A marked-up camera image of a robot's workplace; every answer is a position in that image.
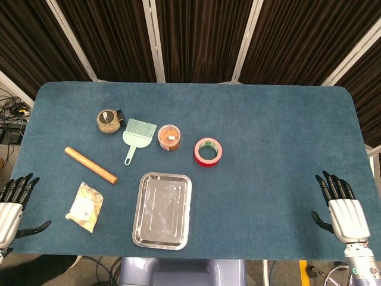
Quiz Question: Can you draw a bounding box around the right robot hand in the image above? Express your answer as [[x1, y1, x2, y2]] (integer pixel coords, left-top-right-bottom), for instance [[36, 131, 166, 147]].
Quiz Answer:
[[311, 170, 371, 245]]

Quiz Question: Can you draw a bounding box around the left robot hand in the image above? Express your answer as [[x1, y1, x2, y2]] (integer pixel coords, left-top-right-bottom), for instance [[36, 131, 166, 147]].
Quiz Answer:
[[0, 173, 52, 249]]

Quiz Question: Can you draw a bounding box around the robot base torso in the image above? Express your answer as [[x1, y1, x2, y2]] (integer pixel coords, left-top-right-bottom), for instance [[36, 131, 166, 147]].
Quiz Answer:
[[118, 256, 248, 286]]

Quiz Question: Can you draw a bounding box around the plastic snack bag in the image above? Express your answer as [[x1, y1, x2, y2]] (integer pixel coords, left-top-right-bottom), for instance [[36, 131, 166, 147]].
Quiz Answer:
[[65, 182, 104, 234]]

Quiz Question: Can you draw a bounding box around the stainless steel tray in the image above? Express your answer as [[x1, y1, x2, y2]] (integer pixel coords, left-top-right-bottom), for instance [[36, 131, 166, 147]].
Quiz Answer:
[[132, 172, 192, 250]]

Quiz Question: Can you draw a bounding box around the blue table cloth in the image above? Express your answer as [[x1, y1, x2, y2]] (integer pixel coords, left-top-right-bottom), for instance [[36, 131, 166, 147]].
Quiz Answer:
[[7, 80, 376, 260]]

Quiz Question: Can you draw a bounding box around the wooden rolling pin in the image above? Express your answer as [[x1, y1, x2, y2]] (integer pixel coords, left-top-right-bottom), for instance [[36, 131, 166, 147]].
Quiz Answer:
[[64, 146, 119, 185]]

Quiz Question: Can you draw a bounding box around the glass jar with black lid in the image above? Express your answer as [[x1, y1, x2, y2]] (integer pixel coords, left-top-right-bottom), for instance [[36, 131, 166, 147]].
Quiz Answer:
[[96, 108, 127, 135]]

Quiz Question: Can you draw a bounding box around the mint green plastic brush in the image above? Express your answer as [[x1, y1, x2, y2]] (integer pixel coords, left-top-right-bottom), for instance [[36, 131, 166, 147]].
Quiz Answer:
[[122, 118, 158, 166]]

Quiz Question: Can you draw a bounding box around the red tape roll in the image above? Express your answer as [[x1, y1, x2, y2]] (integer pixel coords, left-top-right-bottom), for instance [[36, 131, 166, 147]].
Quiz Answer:
[[193, 137, 223, 167]]

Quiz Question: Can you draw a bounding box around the clear jar of brown powder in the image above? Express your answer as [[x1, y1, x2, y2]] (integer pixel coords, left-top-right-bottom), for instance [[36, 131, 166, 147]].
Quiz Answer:
[[157, 125, 182, 152]]

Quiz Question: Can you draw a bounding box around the dark brown curtain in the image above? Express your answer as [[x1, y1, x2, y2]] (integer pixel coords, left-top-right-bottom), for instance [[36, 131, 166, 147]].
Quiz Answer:
[[0, 0, 381, 148]]

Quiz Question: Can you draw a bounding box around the tangle of cables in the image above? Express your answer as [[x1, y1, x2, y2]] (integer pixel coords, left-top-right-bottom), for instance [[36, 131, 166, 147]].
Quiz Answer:
[[0, 92, 32, 144]]

